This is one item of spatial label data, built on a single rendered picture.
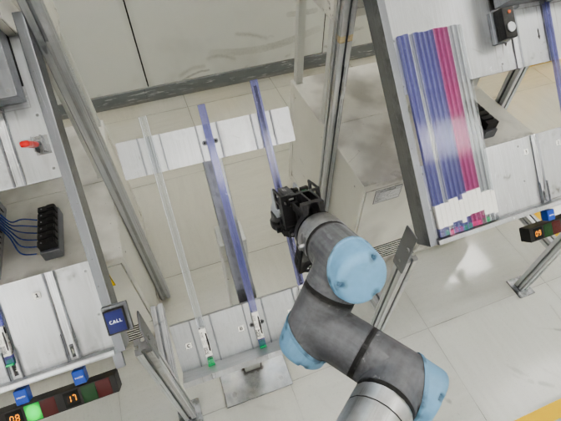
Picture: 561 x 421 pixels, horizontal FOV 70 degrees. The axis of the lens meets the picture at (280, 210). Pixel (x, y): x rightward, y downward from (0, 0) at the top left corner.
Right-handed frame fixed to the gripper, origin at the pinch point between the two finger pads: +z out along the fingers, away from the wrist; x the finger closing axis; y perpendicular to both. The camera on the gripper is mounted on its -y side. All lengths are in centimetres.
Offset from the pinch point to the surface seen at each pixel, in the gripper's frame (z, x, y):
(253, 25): 192, -49, 42
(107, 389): 1, 45, -31
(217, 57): 199, -24, 27
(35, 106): 20, 42, 27
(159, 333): 39, 37, -48
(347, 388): 30, -20, -90
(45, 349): 4, 53, -19
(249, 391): 39, 15, -83
